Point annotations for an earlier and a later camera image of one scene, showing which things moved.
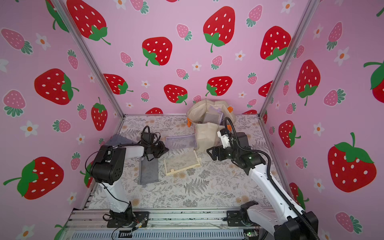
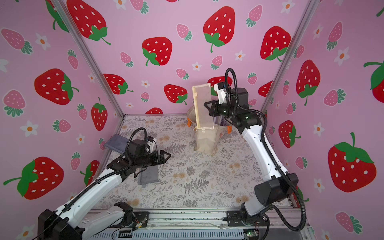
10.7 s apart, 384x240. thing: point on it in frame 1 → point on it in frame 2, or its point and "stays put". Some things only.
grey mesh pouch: (117, 139) stays put
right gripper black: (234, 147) → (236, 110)
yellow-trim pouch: (181, 162) → (202, 94)
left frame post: (61, 5) stays put
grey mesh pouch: (148, 171) stays put
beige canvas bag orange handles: (209, 117) stays put
